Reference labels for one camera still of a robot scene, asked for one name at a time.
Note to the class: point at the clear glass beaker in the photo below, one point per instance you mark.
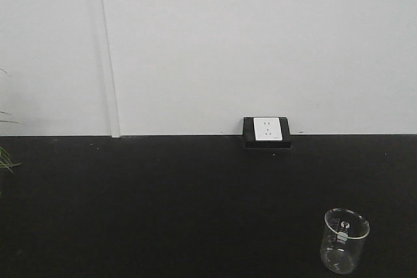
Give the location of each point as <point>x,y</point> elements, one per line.
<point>344,235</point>

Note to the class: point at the green plant leaves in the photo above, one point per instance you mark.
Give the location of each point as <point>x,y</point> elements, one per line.
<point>6,160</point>

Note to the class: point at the white wall cable duct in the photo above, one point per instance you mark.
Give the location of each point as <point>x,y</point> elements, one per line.
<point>107,68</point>

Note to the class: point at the white socket in black box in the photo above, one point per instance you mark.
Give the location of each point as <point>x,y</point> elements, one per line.
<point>266,133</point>

